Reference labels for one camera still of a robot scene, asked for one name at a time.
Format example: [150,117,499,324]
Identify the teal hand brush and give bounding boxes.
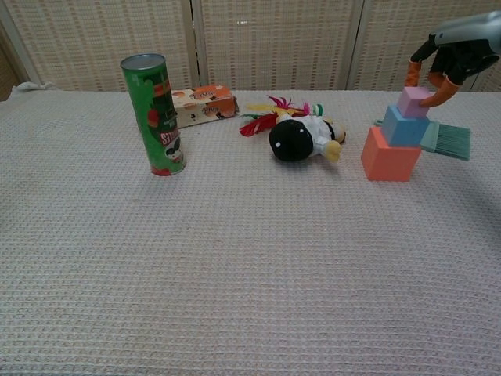
[373,118,472,162]

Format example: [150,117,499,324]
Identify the large orange foam cube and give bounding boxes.
[360,125,423,183]

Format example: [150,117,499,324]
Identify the plush doll with black head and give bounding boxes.
[268,113,348,164]

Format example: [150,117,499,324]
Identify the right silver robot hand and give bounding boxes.
[405,10,501,109]

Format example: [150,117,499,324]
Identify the beige woven tablecloth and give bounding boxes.
[0,81,501,376]

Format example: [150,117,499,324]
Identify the orange biscuit box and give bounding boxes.
[171,83,240,129]

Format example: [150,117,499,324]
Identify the colourful feather shuttlecock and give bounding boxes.
[238,95,325,138]

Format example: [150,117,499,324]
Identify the small pink foam cube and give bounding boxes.
[397,86,432,120]

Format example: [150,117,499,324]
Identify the green chips can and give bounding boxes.
[119,52,188,178]

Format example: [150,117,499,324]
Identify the woven bamboo folding screen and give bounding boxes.
[0,0,501,102]

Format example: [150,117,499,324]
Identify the blue foam cube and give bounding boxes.
[381,104,431,148]

